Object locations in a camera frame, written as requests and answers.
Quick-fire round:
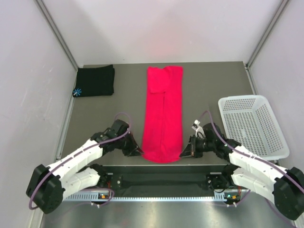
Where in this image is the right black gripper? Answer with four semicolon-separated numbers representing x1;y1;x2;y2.
180;134;216;158

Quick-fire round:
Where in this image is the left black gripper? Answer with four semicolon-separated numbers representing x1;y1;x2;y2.
116;131;144;156

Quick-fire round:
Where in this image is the red polo shirt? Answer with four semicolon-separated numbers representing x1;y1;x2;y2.
142;66;183;163

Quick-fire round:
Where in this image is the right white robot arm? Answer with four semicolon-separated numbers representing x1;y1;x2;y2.
180;120;304;221

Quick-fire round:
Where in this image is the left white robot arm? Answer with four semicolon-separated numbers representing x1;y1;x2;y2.
26;119;143;214

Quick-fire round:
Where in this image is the white plastic basket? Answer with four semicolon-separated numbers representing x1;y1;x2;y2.
218;95;290;161

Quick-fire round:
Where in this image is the folded black t shirt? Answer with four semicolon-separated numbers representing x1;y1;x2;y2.
72;65;115;97

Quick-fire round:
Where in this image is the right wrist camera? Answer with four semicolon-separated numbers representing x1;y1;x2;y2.
192;120;205;139

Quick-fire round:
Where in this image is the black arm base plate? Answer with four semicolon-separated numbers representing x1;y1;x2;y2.
97;172;235;190

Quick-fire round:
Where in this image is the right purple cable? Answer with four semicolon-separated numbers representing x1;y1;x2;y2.
198;110;304;224

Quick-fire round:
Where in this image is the slotted grey cable duct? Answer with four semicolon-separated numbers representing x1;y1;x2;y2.
64;191;240;202

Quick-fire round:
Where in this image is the right aluminium frame post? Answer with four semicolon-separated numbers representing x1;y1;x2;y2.
246;0;291;68

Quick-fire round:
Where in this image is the aluminium frame post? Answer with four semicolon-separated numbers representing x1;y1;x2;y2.
34;0;78;70
246;0;291;68

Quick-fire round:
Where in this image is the left aluminium frame post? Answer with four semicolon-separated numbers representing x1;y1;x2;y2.
34;0;78;70

